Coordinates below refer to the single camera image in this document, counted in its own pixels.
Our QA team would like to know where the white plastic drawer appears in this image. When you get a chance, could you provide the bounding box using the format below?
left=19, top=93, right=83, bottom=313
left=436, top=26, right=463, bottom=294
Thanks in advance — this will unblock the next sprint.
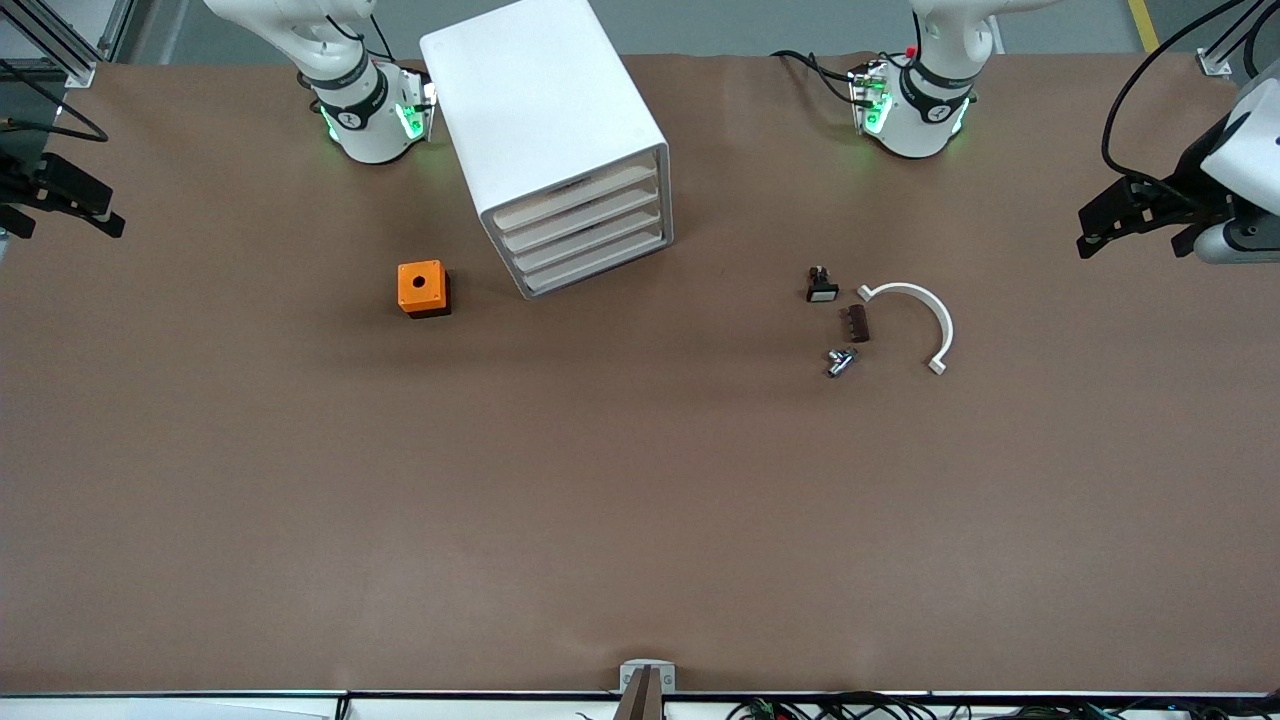
left=490, top=150, right=663, bottom=233
left=510, top=205, right=667, bottom=276
left=500, top=182, right=665, bottom=255
left=520, top=228, right=671, bottom=298

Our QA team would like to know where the white drawer cabinet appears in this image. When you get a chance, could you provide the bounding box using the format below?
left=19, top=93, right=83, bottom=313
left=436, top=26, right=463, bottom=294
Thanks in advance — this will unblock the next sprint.
left=418, top=0, right=674, bottom=301

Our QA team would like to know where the orange box with hole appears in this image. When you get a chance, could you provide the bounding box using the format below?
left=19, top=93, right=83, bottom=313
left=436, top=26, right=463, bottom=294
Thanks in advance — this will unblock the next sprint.
left=397, top=260, right=452, bottom=319

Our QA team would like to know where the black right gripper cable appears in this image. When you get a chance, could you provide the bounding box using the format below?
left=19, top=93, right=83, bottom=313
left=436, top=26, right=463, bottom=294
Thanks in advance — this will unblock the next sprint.
left=0, top=60, right=109, bottom=143

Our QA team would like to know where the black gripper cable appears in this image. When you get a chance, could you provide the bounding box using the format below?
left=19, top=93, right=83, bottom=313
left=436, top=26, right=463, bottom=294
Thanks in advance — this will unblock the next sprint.
left=1100, top=0, right=1263, bottom=188
left=0, top=60, right=109, bottom=143

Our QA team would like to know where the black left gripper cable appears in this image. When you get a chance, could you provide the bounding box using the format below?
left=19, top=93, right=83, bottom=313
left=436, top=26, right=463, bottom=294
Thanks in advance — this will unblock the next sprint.
left=1100, top=0, right=1263, bottom=188

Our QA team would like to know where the aluminium frame profile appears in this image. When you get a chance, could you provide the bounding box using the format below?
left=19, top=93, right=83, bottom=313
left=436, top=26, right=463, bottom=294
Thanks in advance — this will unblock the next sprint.
left=0, top=0, right=136, bottom=89
left=1197, top=0, right=1280, bottom=79

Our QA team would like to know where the white curved bracket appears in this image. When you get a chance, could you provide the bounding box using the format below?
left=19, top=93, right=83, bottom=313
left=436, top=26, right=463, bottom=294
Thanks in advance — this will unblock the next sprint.
left=857, top=282, right=955, bottom=376

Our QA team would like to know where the black arm base cable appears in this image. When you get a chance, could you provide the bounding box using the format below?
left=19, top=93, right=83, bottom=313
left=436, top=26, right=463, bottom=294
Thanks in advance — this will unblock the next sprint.
left=770, top=48, right=863, bottom=106

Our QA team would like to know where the white table edge rail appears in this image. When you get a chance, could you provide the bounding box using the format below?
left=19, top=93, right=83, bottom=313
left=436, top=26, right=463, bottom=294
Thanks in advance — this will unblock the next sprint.
left=0, top=690, right=1280, bottom=720

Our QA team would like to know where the black cable bundle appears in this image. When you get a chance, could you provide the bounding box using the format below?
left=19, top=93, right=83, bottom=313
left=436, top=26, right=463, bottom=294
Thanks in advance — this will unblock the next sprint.
left=725, top=690, right=1280, bottom=720

